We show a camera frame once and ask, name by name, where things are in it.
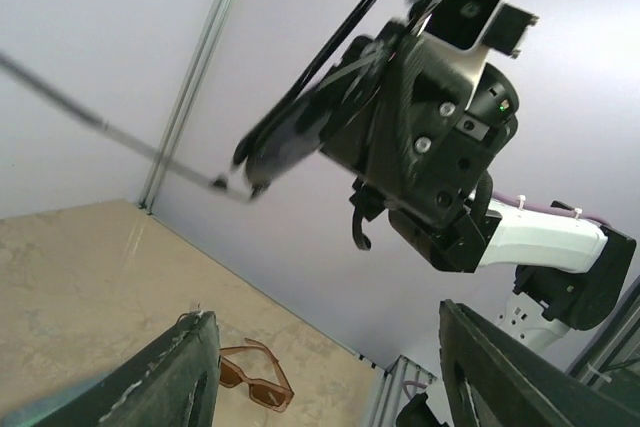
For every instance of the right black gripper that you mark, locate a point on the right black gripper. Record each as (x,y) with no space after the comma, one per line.
(388,112)

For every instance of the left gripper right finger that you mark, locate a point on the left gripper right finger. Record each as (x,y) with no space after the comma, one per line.
(492,380)

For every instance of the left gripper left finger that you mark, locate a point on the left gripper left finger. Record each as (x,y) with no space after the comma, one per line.
(173,381)

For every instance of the dark thin-frame sunglasses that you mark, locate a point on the dark thin-frame sunglasses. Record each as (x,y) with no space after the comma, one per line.
(127,61)

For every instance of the brown frame sunglasses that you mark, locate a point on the brown frame sunglasses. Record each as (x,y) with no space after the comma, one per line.
(273,395)

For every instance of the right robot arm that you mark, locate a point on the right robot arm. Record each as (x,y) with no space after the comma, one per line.
(569,265)

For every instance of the aluminium rail frame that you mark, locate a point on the aluminium rail frame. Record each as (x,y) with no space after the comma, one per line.
(408,395)

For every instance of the right aluminium corner post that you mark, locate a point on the right aluminium corner post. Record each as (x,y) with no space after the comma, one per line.
(185,100)

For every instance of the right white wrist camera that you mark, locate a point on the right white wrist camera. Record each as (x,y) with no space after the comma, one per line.
(459,35)

